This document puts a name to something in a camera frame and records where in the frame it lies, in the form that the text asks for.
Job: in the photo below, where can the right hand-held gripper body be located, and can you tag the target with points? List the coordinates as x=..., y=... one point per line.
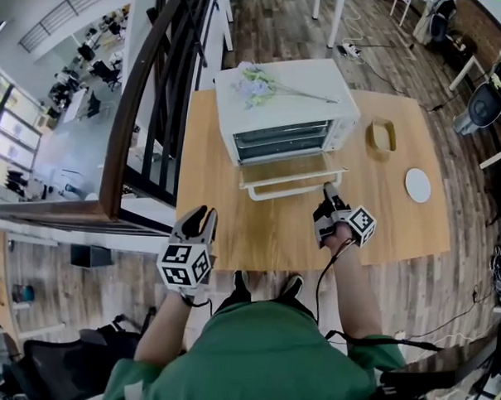
x=349, y=222

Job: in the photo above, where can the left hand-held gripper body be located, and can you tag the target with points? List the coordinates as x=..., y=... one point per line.
x=185, y=267

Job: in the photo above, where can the glass toaster oven door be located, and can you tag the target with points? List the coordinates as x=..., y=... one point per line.
x=285, y=172

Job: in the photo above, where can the white toaster oven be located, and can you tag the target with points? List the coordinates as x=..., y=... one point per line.
x=279, y=109

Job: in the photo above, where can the person's right forearm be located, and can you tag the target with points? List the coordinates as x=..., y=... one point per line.
x=354, y=291

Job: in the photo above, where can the person's left forearm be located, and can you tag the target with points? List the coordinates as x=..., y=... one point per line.
x=162, y=332

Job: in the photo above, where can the person's black left shoe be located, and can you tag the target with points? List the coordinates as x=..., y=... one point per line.
x=242, y=279

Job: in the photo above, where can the person's black shoe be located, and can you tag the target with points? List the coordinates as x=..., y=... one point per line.
x=293, y=285
x=242, y=279

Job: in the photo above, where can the person's black trousers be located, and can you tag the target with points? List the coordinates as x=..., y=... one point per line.
x=232, y=304

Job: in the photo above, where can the yellow rectangular container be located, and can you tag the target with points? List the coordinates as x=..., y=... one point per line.
x=373, y=138

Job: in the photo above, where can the white round plate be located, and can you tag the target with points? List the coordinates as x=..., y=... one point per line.
x=418, y=184

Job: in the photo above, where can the person's black right shoe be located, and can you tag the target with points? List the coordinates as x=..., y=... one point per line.
x=293, y=285

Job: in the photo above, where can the dark wooden stair railing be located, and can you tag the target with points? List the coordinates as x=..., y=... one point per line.
x=112, y=180

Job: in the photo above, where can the black square bin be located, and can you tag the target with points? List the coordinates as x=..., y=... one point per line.
x=91, y=256

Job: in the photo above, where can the person's green shirt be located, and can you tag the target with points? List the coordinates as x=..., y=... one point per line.
x=260, y=361

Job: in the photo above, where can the artificial purple flower bunch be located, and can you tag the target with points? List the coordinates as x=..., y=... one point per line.
x=255, y=86

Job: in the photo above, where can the white power strip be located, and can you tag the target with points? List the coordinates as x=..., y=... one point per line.
x=351, y=50

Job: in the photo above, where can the black mesh office chair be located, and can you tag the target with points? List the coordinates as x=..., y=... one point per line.
x=60, y=369

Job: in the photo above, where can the teal bucket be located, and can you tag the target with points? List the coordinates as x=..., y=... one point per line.
x=22, y=293

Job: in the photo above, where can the grey black office chair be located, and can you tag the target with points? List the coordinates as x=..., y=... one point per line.
x=482, y=106

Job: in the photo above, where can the white desk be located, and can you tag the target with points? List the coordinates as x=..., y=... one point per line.
x=467, y=72

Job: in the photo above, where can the black equipment pack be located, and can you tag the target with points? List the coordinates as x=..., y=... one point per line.
x=412, y=392

